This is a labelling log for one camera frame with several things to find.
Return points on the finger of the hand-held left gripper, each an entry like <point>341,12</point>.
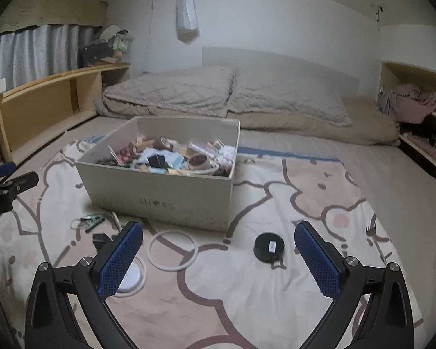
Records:
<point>2,170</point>
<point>21,181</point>

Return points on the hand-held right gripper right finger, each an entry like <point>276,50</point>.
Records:
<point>318,261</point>

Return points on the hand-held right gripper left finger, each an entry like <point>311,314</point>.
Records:
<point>120,258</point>

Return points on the black round puck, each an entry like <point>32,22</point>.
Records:
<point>269,247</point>

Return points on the white cardboard box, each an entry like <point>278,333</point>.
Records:
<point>160,196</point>

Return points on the small black cube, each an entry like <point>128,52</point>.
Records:
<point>100,239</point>

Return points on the green clip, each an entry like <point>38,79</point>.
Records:
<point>93,220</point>

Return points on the white elastic loop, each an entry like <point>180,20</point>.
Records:
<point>72,224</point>

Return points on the printed blanket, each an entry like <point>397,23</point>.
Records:
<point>276,196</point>

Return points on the wooden shelf unit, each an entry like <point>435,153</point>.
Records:
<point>40,101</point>

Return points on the grey curtain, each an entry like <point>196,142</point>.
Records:
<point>32,51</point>

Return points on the brown tape roll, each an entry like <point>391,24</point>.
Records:
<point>164,141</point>

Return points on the tan tape roll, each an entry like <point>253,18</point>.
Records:
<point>200,160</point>

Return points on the beige bedding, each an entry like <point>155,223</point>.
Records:
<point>348,123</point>

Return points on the white patterned cloth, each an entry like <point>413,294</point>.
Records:
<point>227,152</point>

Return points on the dark bag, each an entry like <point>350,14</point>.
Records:
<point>94,54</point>

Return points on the grey quilted pillow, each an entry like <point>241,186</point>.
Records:
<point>287,98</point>
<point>174,92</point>

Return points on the beige printed valance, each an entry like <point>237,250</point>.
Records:
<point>47,9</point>

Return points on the green plush bundle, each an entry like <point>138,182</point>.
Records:
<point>123,43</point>

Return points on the white visor cap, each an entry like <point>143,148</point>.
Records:
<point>111,31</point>

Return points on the pile of clothes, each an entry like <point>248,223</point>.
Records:
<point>414,103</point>

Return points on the white headboard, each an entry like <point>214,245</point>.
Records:
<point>276,65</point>

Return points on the wooden closet niche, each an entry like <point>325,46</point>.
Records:
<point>388,72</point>

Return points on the white hanging bag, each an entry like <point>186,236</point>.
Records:
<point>186,18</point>

